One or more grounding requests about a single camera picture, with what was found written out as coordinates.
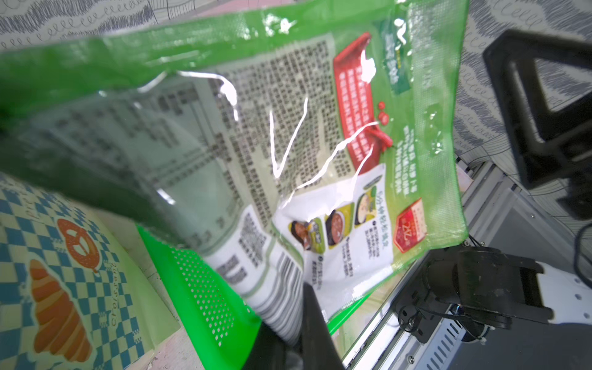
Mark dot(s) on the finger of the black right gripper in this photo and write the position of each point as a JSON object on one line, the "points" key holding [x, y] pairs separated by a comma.
{"points": [[547, 145]]}

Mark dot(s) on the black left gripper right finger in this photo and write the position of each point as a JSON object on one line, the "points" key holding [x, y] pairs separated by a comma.
{"points": [[318, 350]]}

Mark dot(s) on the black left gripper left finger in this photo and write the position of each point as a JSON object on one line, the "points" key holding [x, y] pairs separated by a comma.
{"points": [[268, 351]]}

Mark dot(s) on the blue checkered paper bag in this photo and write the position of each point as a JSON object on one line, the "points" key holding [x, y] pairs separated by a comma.
{"points": [[71, 297]]}

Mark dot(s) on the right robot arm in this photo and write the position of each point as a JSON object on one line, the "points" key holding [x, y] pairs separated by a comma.
{"points": [[481, 287]]}

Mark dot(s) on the green plastic basket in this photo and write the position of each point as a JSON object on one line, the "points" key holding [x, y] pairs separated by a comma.
{"points": [[220, 326]]}

